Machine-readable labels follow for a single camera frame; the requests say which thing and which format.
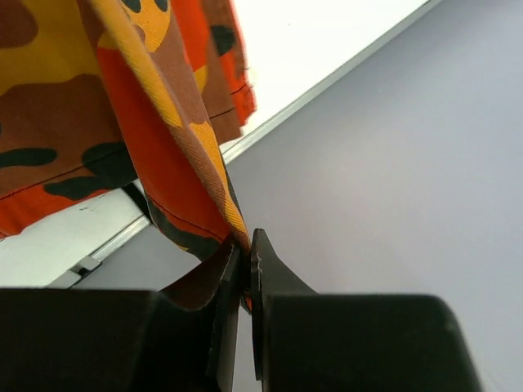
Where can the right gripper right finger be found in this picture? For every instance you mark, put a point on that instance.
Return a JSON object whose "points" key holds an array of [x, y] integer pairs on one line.
{"points": [[268, 276]]}

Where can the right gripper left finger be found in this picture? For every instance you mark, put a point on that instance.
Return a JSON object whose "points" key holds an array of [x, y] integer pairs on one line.
{"points": [[207, 304]]}

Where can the orange camouflage trousers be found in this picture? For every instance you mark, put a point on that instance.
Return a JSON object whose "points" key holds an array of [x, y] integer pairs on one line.
{"points": [[98, 94]]}

